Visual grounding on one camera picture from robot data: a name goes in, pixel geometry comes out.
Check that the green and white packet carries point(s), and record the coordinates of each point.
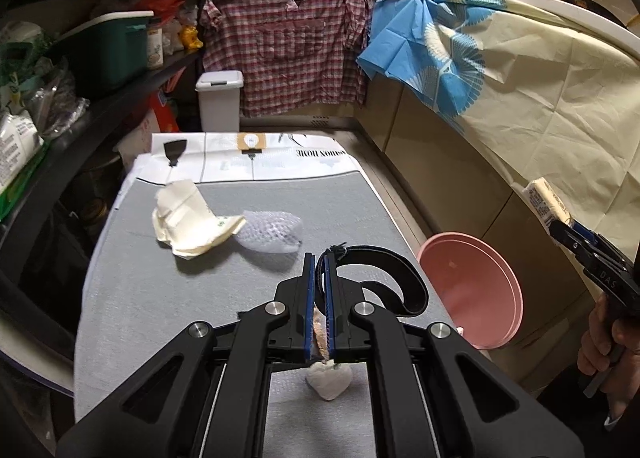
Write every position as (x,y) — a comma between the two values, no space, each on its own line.
(15,152)

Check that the red plaid shirt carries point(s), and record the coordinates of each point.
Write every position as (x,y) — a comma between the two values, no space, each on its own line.
(300,47)

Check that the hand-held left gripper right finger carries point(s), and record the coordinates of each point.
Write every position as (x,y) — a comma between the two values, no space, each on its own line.
(327,288)

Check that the blue and cream printed cloth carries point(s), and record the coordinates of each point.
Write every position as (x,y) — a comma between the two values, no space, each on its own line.
(550,87)

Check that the white printed sheet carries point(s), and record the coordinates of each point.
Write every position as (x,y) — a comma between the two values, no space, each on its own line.
(225,157)

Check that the white lidded bin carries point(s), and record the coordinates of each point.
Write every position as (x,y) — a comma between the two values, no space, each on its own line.
(217,102)

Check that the black shelf rack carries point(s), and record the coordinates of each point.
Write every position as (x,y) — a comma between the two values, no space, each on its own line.
(125,98)

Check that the clear bubble plastic bag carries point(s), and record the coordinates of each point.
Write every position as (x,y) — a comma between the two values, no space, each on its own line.
(270,230)

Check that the orange bag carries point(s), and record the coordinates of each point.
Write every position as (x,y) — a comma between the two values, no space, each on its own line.
(162,112)

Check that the cream paper bag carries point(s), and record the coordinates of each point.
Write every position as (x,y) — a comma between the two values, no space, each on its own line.
(185,223)

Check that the green storage box white lid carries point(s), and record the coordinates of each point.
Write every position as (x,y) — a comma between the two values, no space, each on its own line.
(105,57)

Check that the pink plastic bin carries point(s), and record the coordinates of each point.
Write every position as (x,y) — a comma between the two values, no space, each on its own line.
(465,288)

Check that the red bag on shelf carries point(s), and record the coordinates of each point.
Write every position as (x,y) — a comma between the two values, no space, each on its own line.
(165,2)

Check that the crumpled white tissue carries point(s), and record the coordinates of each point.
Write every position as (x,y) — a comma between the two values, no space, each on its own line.
(327,380)

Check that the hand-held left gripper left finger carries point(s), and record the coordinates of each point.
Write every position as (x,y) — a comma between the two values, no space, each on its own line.
(309,288)

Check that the person's right hand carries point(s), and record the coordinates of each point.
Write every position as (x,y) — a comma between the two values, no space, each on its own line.
(595,338)

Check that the person's right forearm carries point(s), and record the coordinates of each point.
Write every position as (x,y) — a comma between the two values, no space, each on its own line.
(590,418)

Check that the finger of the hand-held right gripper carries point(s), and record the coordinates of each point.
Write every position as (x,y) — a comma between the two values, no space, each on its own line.
(567,238)
(587,234)

